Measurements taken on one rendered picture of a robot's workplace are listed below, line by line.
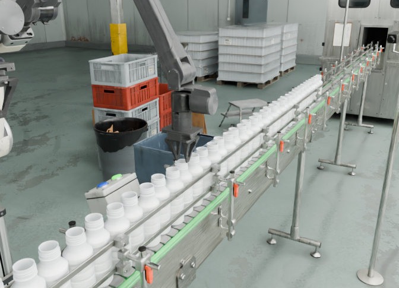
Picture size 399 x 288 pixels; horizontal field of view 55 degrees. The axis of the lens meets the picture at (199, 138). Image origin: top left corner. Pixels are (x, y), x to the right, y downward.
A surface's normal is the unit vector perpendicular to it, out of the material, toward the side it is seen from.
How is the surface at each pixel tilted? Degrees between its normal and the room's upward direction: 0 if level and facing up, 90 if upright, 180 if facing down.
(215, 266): 0
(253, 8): 90
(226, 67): 90
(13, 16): 90
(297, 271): 0
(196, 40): 90
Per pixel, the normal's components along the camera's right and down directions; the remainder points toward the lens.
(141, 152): -0.49, 0.29
